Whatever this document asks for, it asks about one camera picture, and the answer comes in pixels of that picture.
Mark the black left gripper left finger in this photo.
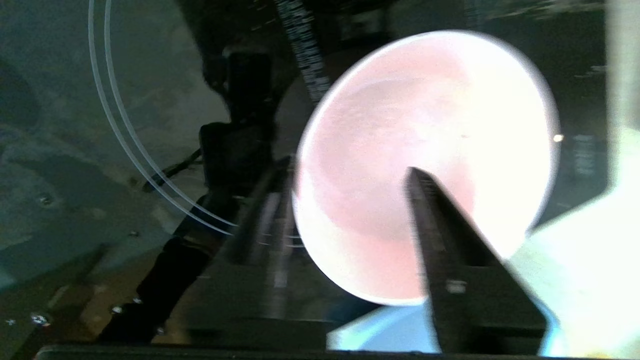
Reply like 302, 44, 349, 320
165, 155, 326, 346

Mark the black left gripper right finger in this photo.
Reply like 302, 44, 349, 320
404, 166, 548, 353

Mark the pink bowl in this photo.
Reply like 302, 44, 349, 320
292, 30, 561, 307

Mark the blue grey plate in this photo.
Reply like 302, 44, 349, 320
327, 300, 571, 353

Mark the black induction cooktop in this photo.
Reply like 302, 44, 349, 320
0, 0, 608, 346

